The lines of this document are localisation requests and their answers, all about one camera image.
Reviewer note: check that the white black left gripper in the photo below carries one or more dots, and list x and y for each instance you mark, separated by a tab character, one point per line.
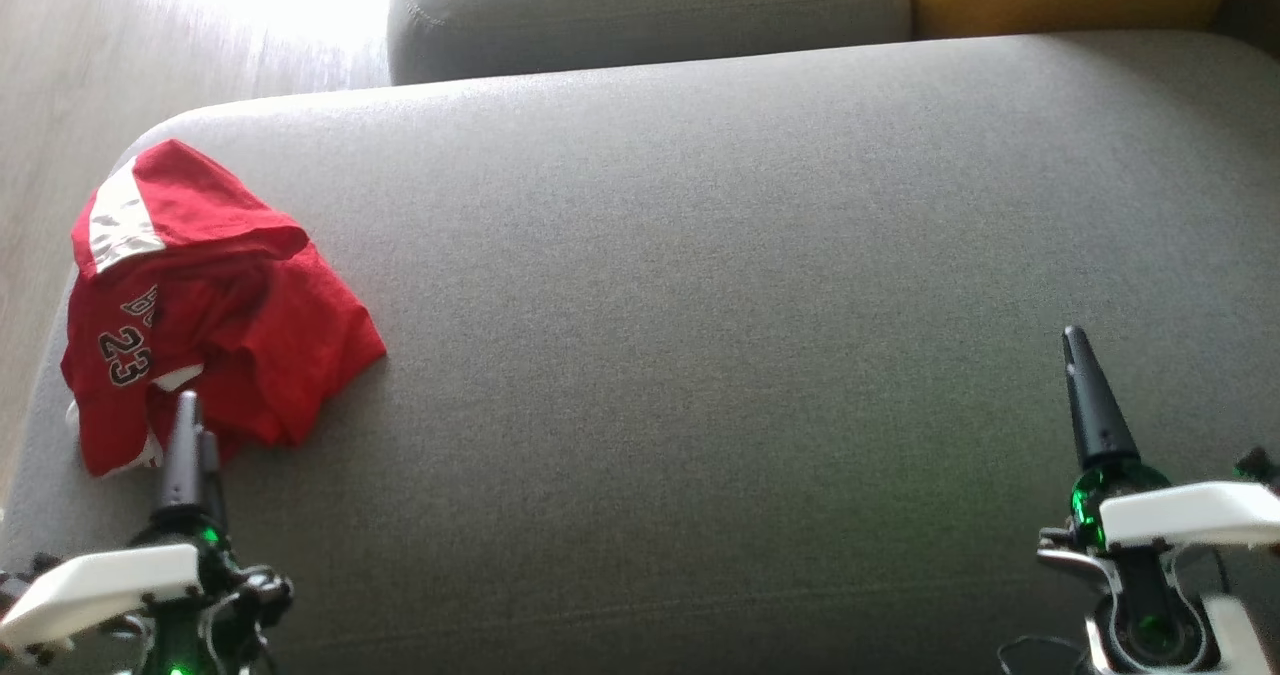
100	590

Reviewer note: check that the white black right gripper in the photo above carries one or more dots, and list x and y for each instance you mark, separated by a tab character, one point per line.
1190	515

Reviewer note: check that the red basketball shorts white stripes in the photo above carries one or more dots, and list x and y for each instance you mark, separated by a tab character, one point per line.
200	285

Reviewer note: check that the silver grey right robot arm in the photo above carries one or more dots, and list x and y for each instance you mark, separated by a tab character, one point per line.
1150	625

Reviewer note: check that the large grey sofa seat cushion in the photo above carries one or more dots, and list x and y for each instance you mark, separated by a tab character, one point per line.
700	355

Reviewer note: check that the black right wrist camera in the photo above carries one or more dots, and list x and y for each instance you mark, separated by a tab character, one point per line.
1260	467

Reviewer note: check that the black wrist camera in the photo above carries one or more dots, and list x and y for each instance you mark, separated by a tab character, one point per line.
25	575
1260	467

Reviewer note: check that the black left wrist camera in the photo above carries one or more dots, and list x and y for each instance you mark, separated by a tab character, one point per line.
25	575

